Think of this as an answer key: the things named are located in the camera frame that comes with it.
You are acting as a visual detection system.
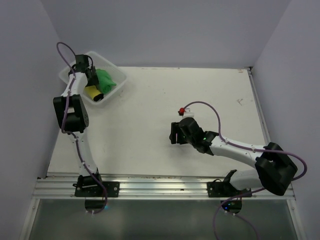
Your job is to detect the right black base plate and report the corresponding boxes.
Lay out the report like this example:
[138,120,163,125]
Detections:
[206,179,252,198]

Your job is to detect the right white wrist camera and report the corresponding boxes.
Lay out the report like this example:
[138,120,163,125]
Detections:
[178,107,195,119]

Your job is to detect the yellow microfiber towel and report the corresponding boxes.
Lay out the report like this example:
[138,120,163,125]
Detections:
[84,85,104,102]

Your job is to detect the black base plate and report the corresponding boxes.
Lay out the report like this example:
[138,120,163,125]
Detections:
[206,179,252,198]
[72,174,120,198]

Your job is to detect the green microfiber towel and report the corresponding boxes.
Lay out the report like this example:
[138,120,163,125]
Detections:
[96,69,117,95]

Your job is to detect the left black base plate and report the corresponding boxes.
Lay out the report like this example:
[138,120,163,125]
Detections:
[72,174,120,198]

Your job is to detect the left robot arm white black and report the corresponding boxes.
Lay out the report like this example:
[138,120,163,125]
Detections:
[53,54,99,177]

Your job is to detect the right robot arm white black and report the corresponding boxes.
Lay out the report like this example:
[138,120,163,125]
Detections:
[169,117,298,197]

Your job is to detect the aluminium mounting rail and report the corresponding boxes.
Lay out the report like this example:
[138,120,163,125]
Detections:
[33,174,297,200]

